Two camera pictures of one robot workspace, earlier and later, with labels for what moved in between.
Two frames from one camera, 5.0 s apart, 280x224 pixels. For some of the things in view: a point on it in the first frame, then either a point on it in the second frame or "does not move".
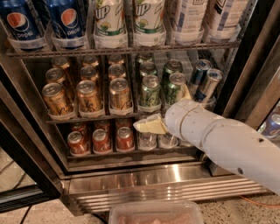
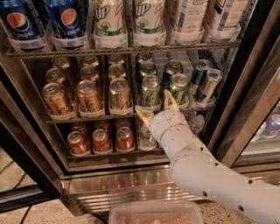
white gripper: (174, 119) to (164, 122)
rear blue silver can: (199, 74) does not move
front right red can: (124, 139) does not move
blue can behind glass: (271, 126) does not move
